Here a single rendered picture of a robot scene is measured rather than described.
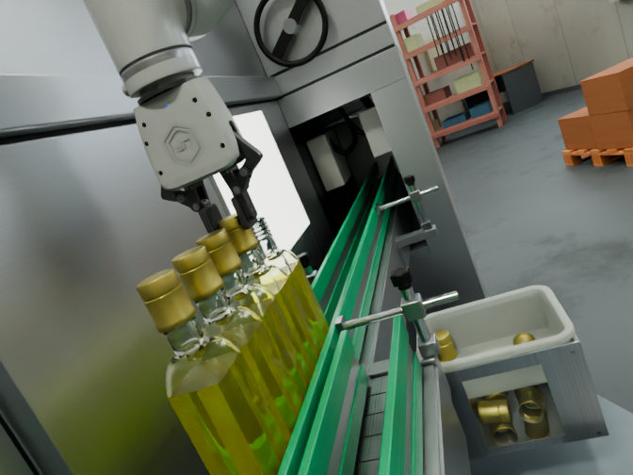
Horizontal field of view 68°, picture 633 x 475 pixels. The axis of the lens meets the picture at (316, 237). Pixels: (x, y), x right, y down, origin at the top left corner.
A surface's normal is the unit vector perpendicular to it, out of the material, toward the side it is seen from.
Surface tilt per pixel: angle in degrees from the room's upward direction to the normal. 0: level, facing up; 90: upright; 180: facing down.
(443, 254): 90
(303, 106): 90
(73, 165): 90
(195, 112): 88
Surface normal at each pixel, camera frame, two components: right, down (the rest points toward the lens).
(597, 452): -0.39, -0.90
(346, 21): -0.20, 0.32
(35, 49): 0.90, -0.32
